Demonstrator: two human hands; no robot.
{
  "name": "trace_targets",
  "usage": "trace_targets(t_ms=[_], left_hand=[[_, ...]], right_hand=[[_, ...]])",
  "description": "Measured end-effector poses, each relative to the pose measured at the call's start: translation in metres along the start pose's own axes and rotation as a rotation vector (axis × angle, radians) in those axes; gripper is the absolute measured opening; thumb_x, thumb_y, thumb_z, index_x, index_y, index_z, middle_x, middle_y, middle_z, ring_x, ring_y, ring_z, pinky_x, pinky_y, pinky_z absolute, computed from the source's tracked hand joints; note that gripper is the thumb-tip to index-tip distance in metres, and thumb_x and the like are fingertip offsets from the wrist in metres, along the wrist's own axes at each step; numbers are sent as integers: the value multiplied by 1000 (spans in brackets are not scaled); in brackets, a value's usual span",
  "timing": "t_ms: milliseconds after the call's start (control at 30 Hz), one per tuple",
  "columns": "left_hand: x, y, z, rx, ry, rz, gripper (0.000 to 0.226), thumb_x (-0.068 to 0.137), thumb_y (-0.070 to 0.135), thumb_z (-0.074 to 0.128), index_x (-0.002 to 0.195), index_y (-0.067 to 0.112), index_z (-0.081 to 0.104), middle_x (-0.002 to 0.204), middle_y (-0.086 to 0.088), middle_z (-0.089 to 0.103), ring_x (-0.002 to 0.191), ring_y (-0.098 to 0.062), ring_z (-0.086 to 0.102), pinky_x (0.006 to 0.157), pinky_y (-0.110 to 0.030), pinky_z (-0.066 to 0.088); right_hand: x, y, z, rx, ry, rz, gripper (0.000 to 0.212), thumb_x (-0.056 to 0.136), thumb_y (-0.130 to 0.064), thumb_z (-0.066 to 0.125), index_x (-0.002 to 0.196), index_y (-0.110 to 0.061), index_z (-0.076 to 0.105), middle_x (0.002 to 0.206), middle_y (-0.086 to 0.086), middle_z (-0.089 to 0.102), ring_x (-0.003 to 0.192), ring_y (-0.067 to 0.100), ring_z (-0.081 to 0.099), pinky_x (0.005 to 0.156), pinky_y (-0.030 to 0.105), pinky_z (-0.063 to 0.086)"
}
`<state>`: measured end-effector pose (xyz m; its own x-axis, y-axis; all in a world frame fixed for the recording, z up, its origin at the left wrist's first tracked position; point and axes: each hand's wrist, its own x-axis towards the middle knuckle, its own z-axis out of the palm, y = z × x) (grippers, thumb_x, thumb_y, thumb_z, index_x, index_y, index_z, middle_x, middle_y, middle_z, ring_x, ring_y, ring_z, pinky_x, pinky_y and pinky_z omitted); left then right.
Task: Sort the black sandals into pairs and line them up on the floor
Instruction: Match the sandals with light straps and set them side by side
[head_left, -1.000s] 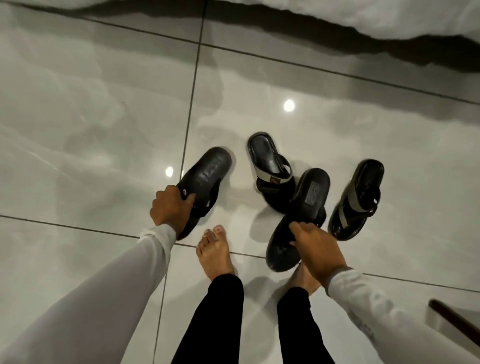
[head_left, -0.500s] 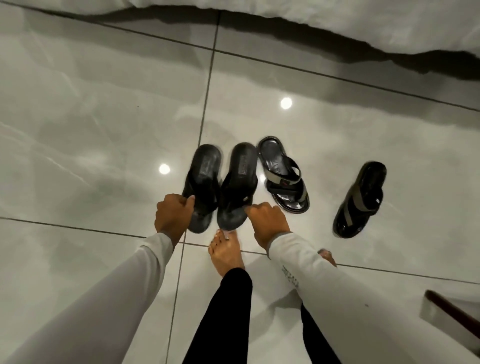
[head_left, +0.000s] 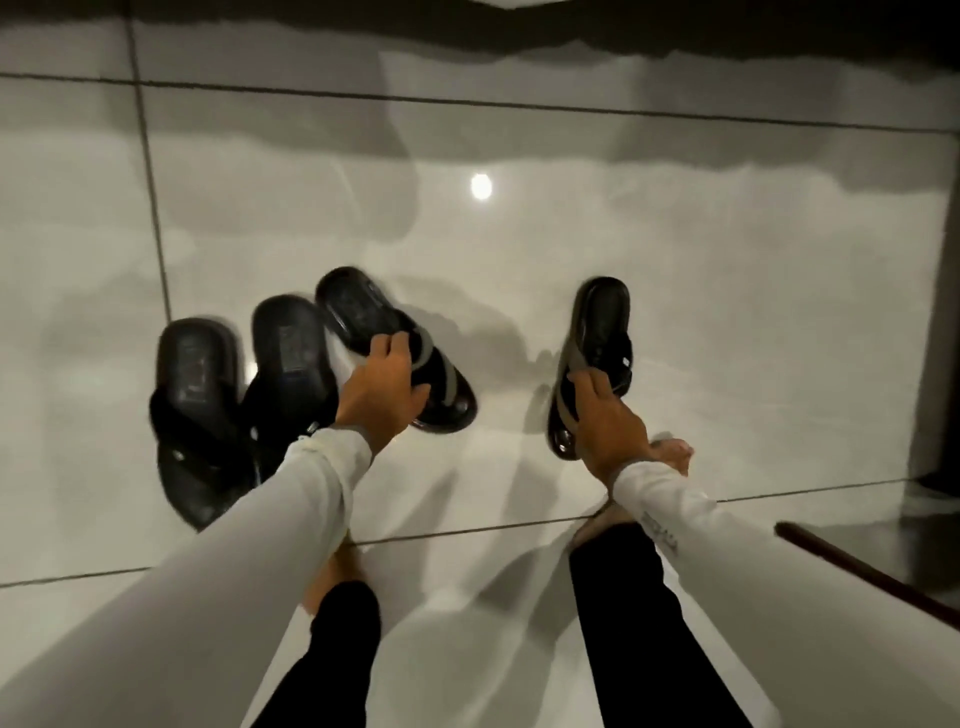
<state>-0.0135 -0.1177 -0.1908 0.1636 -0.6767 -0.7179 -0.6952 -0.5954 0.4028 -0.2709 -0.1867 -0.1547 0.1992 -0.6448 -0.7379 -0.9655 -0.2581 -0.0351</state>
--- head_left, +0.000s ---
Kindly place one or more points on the person's right hand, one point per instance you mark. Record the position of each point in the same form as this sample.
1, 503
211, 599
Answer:
611, 431

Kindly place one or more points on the person's left hand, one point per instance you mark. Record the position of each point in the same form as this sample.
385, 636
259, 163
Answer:
379, 401

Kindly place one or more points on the person's right fingers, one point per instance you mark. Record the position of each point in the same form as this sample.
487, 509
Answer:
589, 390

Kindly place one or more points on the person's left thumb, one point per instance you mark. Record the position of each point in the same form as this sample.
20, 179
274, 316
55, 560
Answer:
420, 394

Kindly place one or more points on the person's right forearm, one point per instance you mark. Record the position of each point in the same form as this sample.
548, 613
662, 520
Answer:
765, 600

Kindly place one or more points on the person's left forearm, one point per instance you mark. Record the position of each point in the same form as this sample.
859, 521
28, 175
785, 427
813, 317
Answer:
202, 585

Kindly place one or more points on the person's right foot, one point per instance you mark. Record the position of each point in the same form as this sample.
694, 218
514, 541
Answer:
671, 454

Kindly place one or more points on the person's foot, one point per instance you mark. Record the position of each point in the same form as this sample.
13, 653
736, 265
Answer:
671, 454
334, 574

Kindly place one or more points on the plain black sandal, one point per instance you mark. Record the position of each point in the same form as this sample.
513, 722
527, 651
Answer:
195, 420
289, 352

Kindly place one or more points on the person's left foot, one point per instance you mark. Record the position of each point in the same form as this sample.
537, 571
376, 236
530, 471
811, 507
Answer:
334, 574

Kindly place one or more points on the person's right leg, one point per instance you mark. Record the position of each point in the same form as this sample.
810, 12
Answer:
645, 637

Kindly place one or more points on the person's leg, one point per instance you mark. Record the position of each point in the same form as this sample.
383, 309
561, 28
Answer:
330, 660
645, 637

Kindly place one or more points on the person's left leg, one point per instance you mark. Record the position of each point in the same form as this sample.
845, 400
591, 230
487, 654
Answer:
330, 660

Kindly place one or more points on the dark furniture panel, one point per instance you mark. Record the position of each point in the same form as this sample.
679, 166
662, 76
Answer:
937, 300

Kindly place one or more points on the dark wooden rail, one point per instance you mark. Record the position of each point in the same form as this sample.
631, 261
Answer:
870, 571

